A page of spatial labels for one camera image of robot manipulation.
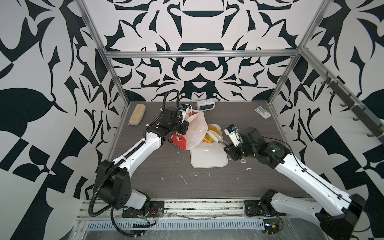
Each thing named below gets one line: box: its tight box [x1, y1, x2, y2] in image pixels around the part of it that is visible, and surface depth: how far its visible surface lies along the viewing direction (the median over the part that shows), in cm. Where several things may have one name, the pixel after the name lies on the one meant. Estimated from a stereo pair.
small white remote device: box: [255, 105, 272, 120], surface depth 116 cm
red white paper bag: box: [171, 109, 209, 151], surface depth 91 cm
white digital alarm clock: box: [196, 98, 216, 112], surface depth 114 cm
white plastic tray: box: [190, 124, 228, 169], surface depth 90 cm
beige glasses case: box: [129, 103, 146, 126], surface depth 110 cm
